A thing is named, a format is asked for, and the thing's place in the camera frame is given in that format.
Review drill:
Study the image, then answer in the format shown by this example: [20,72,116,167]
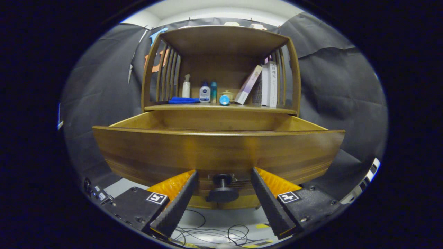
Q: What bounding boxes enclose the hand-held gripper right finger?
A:
[250,167,346,240]

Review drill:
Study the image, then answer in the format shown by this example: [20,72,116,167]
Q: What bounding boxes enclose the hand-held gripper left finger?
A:
[100,169,199,239]

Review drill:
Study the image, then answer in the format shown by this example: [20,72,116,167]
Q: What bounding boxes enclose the wooden drawer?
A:
[92,110,346,210]

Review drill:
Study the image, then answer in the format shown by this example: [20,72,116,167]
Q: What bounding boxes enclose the wooden countertop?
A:
[144,103,298,116]

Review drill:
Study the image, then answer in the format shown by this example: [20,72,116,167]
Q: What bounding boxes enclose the wooden cabinet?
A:
[141,25,301,210]

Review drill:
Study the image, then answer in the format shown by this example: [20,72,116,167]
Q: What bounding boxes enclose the black white striped board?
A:
[341,158,380,204]

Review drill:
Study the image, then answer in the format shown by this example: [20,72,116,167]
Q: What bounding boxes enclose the blue folded cloth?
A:
[168,96,200,104]

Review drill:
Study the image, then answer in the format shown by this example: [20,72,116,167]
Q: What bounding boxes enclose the dark patterned book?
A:
[252,81,262,106]

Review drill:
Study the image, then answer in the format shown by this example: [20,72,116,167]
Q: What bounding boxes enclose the white bottle blue cap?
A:
[199,81,211,103]

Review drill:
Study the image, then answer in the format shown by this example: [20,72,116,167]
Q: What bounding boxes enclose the white book black lettering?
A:
[268,61,278,108]

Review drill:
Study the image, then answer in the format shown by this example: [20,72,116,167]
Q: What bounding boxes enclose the plain white book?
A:
[261,65,270,107]

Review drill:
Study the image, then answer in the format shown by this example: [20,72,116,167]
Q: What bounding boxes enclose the purple white book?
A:
[234,65,263,105]

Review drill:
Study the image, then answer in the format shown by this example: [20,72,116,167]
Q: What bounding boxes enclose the black floor cables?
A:
[171,209,274,248]

